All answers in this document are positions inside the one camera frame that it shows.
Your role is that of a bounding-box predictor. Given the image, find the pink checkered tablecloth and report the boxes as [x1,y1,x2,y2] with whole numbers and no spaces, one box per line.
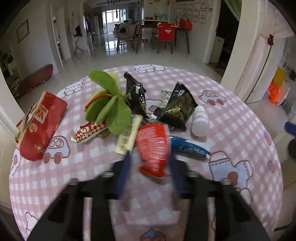
[9,64,283,240]

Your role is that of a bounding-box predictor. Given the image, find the beige printed wrapper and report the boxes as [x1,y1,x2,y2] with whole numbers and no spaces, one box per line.
[115,114,143,155]

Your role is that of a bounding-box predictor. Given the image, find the red beige snack box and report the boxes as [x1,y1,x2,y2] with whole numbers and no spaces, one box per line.
[15,91,67,161]

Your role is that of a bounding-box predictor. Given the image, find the green leaf plush toy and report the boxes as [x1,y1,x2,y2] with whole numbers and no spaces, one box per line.
[85,70,132,135]

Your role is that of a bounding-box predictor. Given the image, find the red snack wrapper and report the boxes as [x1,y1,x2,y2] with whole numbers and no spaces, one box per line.
[135,123,171,178]

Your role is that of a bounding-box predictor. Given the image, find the wooden dining table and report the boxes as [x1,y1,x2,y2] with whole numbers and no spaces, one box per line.
[135,19,193,54]

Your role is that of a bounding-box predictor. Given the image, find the black crumpled snack bag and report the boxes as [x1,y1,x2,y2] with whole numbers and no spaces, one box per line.
[124,72,148,118]

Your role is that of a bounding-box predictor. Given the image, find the silver foil wrapper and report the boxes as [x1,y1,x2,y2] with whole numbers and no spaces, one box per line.
[159,90,171,108]

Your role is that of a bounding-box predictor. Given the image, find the yellow box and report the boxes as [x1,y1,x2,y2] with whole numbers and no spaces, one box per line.
[273,67,286,87]

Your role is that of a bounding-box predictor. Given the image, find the orange plastic crate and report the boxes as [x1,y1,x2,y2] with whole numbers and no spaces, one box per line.
[267,82,280,104]

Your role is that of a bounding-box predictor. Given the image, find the dark red bench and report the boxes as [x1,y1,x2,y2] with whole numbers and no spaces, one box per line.
[18,64,53,96]

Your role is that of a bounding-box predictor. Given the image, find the red white checkered wrapper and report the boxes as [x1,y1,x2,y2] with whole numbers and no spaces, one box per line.
[71,120,107,144]

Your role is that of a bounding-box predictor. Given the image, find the red bag on table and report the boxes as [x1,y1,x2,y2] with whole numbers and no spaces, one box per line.
[177,19,193,31]

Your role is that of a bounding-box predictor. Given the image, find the black gold snack bag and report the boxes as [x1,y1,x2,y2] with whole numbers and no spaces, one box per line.
[151,82,198,132]

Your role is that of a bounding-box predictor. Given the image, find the white pill bottle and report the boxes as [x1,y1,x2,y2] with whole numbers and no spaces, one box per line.
[191,105,210,137]

